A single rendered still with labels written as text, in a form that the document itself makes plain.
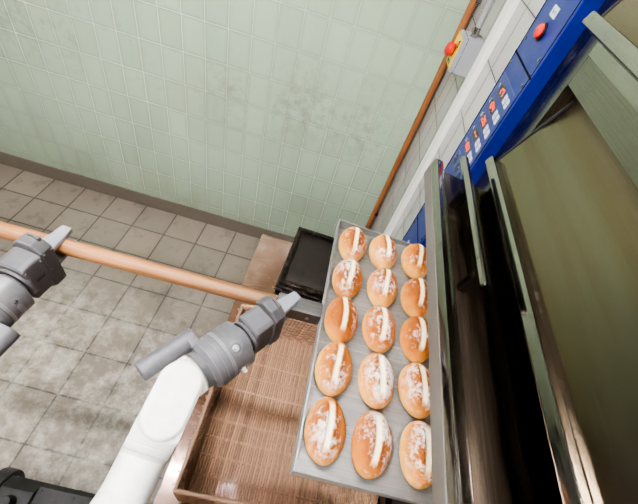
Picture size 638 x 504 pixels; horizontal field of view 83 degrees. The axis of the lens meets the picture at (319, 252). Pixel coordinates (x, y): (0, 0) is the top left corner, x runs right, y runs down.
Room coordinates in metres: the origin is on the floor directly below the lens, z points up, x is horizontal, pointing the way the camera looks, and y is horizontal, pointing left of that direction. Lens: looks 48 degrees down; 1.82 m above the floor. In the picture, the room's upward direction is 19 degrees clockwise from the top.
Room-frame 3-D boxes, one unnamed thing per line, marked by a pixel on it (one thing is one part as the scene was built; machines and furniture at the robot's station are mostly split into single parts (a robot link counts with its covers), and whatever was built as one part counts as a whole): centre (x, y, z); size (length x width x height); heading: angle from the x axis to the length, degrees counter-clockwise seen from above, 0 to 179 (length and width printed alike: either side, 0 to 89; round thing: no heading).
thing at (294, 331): (0.38, -0.07, 0.72); 0.56 x 0.49 x 0.28; 5
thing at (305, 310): (0.39, 0.00, 1.21); 0.09 x 0.04 x 0.03; 95
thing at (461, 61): (1.32, -0.22, 1.46); 0.10 x 0.07 x 0.10; 4
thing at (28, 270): (0.25, 0.47, 1.21); 0.12 x 0.10 x 0.13; 178
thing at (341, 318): (0.40, -0.09, 1.22); 0.10 x 0.07 x 0.06; 6
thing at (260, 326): (0.30, 0.07, 1.21); 0.12 x 0.10 x 0.13; 150
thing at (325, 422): (0.19, -0.10, 1.22); 0.10 x 0.07 x 0.05; 7
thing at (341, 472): (0.41, -0.22, 1.20); 0.55 x 0.36 x 0.03; 5
